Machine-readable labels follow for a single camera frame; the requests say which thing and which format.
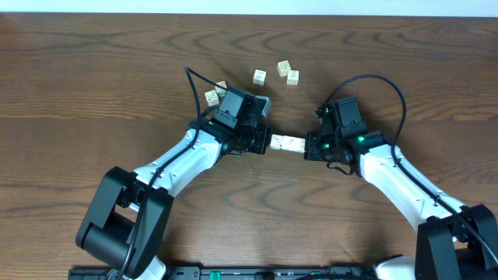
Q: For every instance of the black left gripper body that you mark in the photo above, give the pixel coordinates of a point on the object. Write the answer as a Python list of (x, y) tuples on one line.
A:
[(254, 139)]

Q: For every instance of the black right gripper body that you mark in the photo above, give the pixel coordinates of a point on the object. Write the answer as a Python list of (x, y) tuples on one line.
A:
[(324, 148)]

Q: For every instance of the wooden block green edge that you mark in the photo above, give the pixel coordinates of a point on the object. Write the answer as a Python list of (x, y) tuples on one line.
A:
[(276, 141)]

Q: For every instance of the wooden block yellow violin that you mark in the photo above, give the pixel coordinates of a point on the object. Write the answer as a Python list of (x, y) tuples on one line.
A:
[(290, 143)]

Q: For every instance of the wooden block green L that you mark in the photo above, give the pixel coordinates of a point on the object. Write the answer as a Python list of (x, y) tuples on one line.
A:
[(300, 144)]

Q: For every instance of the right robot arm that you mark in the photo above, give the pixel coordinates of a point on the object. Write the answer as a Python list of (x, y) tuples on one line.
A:
[(454, 241)]

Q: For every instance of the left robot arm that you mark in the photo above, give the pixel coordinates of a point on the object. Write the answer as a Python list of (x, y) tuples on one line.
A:
[(125, 221)]

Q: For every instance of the wooden block green side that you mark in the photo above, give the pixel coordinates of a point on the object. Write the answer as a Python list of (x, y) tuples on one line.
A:
[(221, 89)]

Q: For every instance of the wooden block green letter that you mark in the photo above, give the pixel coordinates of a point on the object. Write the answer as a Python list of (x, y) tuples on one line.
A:
[(212, 98)]

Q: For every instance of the wooden block umbrella drawing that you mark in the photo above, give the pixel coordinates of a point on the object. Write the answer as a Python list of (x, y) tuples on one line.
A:
[(259, 77)]

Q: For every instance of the wooden block red side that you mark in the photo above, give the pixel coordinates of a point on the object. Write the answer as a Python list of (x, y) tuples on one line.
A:
[(293, 77)]

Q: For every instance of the wooden block yellow side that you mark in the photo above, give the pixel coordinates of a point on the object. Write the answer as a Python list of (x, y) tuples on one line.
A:
[(283, 67)]

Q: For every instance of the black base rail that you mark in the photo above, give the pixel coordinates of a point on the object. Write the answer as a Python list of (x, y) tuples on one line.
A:
[(249, 273)]

